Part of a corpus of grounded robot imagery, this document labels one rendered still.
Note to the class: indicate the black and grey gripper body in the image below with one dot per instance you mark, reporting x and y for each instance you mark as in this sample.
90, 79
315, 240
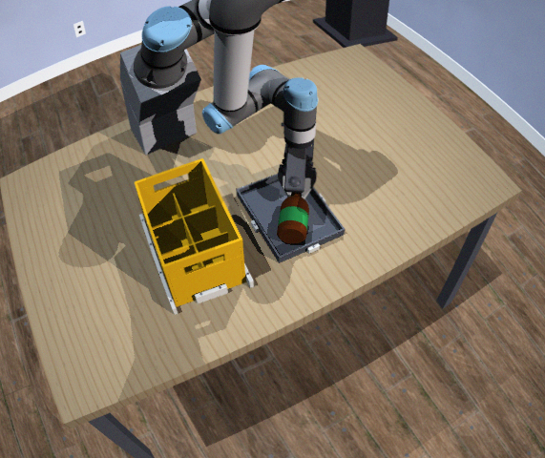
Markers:
309, 154

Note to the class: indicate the yellow divided crate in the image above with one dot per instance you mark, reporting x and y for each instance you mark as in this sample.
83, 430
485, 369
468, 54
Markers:
214, 235

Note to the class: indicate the brown bottle with green label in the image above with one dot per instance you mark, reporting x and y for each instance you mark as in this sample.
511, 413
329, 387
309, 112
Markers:
293, 219

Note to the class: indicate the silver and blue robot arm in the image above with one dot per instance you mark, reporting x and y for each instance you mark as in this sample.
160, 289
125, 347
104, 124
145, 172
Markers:
169, 31

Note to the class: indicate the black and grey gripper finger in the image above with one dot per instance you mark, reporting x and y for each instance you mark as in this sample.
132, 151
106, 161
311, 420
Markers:
309, 182
281, 177

